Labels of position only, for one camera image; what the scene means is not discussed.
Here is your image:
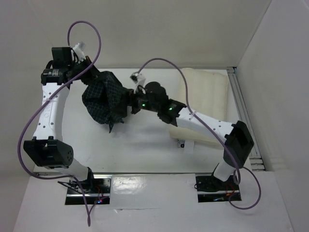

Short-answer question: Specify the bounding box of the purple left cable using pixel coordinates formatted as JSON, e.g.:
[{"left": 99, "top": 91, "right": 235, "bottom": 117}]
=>
[{"left": 18, "top": 21, "right": 101, "bottom": 227}]

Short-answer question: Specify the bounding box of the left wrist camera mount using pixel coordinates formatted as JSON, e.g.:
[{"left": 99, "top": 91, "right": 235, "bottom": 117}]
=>
[{"left": 71, "top": 42, "right": 85, "bottom": 62}]

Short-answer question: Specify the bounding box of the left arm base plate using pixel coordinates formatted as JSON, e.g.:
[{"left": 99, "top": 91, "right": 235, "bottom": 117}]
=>
[{"left": 57, "top": 176, "right": 112, "bottom": 205}]

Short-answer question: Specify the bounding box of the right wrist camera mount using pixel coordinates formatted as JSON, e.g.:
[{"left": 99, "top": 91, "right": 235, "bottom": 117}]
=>
[{"left": 130, "top": 72, "right": 146, "bottom": 93}]

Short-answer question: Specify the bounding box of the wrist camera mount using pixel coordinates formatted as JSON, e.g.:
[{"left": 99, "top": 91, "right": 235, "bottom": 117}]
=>
[
  {"left": 71, "top": 42, "right": 85, "bottom": 62},
  {"left": 130, "top": 72, "right": 146, "bottom": 93}
]

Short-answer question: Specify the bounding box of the purple cable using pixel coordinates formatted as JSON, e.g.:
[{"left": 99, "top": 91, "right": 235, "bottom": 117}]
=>
[
  {"left": 139, "top": 58, "right": 263, "bottom": 209},
  {"left": 18, "top": 21, "right": 101, "bottom": 227}
]

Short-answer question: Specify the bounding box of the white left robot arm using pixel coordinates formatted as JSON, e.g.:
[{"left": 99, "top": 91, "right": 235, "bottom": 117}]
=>
[{"left": 23, "top": 42, "right": 95, "bottom": 193}]

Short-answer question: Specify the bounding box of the dark checked pillowcase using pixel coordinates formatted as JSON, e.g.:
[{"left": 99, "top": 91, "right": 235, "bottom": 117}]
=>
[{"left": 82, "top": 71, "right": 133, "bottom": 132}]

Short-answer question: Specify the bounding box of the aluminium rail frame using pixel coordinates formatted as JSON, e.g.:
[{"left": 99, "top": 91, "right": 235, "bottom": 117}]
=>
[{"left": 227, "top": 67, "right": 266, "bottom": 172}]

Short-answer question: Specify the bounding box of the white pillow label tag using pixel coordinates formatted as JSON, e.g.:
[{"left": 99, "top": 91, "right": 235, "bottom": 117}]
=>
[{"left": 178, "top": 139, "right": 195, "bottom": 154}]

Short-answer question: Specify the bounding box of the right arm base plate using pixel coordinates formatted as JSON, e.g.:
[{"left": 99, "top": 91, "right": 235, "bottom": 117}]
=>
[{"left": 194, "top": 174, "right": 242, "bottom": 203}]

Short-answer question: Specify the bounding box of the cream pillow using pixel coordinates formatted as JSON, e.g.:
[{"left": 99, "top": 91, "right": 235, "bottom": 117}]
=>
[{"left": 169, "top": 68, "right": 229, "bottom": 146}]

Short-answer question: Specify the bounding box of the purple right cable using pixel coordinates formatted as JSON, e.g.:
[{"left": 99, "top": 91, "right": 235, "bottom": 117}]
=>
[{"left": 139, "top": 58, "right": 263, "bottom": 209}]

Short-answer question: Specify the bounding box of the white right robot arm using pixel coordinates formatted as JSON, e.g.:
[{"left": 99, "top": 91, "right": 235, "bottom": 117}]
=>
[{"left": 131, "top": 82, "right": 254, "bottom": 189}]

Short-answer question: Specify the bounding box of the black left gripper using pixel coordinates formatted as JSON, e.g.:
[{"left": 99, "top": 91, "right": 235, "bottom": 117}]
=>
[{"left": 68, "top": 56, "right": 106, "bottom": 85}]

